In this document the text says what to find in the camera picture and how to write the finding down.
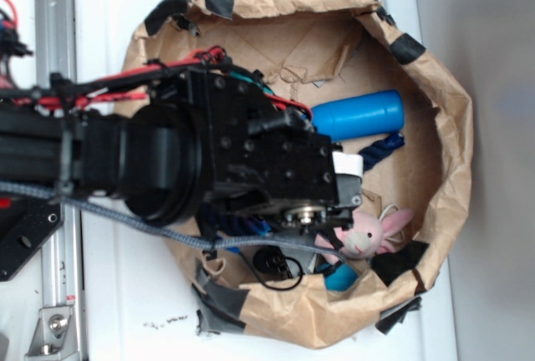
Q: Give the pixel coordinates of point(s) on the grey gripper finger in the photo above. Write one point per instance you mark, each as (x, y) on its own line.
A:
(349, 193)

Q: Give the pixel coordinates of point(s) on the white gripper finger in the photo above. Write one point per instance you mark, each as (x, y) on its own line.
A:
(348, 164)

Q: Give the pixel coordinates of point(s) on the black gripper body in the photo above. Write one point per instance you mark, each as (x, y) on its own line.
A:
(258, 159)

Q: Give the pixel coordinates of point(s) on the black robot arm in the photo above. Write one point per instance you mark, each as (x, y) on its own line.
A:
(153, 160)

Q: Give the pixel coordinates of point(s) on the pink plush bunny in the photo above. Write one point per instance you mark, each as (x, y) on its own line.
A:
(368, 236)

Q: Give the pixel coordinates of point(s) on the blue plastic toy bottle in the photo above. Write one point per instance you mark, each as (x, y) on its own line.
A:
(360, 116)

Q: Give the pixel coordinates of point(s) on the teal felt ball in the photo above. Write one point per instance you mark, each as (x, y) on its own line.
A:
(337, 278)

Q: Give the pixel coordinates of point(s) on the brown paper bag bin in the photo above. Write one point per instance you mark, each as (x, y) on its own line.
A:
(316, 51)

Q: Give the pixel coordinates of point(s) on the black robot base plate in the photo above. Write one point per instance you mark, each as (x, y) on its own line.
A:
(26, 224)

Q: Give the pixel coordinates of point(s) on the metal corner bracket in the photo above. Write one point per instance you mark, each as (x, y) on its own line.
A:
(55, 336)

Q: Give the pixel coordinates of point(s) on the aluminium extrusion rail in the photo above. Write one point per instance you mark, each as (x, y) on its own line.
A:
(61, 254)

